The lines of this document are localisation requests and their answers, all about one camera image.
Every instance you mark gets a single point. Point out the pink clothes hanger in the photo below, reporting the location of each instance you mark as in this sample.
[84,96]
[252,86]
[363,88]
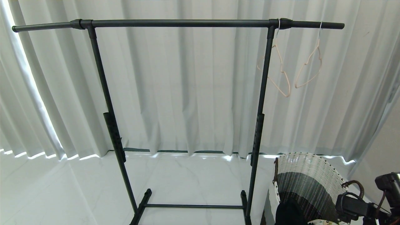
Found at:
[321,64]
[282,71]

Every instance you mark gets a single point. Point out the black garment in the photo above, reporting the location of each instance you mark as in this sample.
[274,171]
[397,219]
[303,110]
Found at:
[290,214]

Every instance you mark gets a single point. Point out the black clothes rack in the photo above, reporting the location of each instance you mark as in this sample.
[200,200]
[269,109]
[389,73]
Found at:
[187,23]

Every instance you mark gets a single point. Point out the white laundry basket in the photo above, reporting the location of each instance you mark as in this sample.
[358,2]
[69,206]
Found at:
[312,168]

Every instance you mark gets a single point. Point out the white curtain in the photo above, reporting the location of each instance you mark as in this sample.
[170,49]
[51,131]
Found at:
[187,93]

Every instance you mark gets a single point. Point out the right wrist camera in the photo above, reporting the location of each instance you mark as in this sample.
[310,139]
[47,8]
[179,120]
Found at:
[351,206]

